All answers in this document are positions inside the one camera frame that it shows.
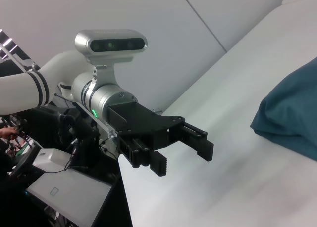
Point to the black equipment stand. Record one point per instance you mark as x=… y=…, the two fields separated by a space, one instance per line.
x=79 y=140

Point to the white box device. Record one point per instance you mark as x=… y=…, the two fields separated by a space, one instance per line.
x=52 y=157

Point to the teal t-shirt with FREE print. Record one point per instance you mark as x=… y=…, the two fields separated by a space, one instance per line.
x=292 y=113

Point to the grey flat panel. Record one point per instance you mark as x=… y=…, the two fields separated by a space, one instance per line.
x=69 y=195

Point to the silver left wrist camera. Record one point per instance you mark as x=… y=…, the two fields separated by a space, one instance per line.
x=111 y=45

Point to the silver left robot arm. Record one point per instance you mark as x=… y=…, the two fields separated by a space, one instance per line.
x=62 y=83

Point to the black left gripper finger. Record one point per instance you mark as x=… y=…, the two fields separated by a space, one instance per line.
x=198 y=143
x=148 y=160

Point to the person's bare hand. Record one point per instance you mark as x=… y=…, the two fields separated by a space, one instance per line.
x=6 y=132

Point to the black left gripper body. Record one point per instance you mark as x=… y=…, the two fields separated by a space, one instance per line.
x=143 y=125

